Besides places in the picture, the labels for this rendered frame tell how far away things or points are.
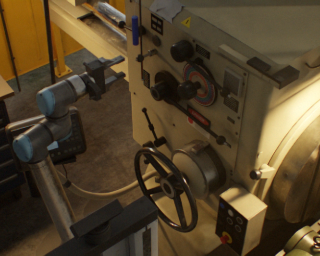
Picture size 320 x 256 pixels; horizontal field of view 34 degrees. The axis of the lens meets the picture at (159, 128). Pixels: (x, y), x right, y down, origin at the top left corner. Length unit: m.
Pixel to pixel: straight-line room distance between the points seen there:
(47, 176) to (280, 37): 0.96
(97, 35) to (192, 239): 1.28
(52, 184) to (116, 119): 2.40
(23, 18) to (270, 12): 2.83
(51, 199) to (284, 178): 0.88
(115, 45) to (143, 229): 1.72
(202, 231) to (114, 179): 1.21
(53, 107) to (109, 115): 2.53
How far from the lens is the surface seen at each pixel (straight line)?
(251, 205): 1.96
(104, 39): 3.04
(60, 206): 2.01
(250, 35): 1.79
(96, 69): 1.88
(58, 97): 1.83
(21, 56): 4.59
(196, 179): 2.02
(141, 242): 1.43
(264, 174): 1.91
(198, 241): 2.75
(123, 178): 3.83
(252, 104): 1.75
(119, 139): 4.12
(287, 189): 2.02
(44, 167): 1.90
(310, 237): 2.00
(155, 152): 1.92
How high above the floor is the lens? 2.85
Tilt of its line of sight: 43 degrees down
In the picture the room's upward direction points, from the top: straight up
